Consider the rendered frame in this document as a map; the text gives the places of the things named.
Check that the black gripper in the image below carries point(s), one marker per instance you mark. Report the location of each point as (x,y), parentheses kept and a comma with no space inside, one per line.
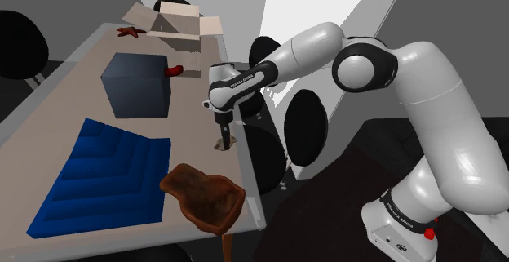
(222,121)

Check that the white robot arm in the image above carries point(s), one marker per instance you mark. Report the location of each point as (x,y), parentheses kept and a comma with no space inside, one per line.
(433,106)

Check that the small beige shell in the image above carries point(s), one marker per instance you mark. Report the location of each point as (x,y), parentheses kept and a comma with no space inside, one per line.
(218,146)

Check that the grey table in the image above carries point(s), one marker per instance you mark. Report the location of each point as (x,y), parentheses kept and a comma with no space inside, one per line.
(191,134)

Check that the small red curved object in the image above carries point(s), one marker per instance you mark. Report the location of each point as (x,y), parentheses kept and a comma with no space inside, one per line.
(173,71)

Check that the brown curved leather object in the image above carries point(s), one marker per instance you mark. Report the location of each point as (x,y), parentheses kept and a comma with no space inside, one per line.
(203,199)

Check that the black round chair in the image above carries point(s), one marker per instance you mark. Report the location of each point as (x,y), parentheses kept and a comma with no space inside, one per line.
(20,46)
(262,50)
(167,1)
(305,128)

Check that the dark grey-blue cube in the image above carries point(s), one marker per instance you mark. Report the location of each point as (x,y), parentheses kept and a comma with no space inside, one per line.
(137,88)

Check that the open cardboard box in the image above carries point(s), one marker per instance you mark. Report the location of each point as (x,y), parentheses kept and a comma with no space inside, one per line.
(179,24)

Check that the red starfish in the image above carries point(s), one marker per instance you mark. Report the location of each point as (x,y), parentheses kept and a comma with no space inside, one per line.
(128,31)

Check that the blue stepped tray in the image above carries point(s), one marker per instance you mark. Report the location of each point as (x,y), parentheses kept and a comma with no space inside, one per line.
(103,181)

